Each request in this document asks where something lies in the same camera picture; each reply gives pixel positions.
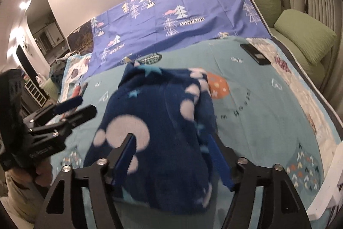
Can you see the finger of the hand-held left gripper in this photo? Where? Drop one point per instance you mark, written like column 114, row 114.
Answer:
column 83, row 113
column 69, row 104

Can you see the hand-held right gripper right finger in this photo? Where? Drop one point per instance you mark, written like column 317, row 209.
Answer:
column 219, row 162

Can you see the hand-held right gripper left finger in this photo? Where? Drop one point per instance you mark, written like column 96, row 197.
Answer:
column 126, row 156

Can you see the navy star print fleece garment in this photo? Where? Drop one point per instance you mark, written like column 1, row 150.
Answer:
column 160, row 116

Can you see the person's left forearm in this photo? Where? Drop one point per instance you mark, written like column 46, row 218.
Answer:
column 24, row 196

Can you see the person's left hand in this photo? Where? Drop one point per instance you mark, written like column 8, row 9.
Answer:
column 43, row 172

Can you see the small green cushion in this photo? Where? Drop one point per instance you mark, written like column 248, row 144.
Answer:
column 51, row 87

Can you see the white shelf rack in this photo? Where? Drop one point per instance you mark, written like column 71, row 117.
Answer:
column 34, row 92

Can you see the dark grey bag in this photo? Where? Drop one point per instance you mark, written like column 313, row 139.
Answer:
column 57, row 69

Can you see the teal printed blanket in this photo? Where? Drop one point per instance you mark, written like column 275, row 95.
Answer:
column 268, row 124

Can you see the dark tree print panel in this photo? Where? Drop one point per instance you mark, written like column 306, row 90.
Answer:
column 80, row 40

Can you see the black phone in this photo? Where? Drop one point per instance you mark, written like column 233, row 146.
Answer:
column 254, row 53

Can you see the purple tree print sheet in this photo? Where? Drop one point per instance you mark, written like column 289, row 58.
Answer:
column 155, row 14

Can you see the green sofa seat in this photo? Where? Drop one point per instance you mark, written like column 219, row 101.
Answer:
column 297, row 62

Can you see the large green cushion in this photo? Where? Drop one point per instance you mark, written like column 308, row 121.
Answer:
column 305, row 33

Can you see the white bed frame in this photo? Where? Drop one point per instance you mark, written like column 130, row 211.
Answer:
column 325, row 204

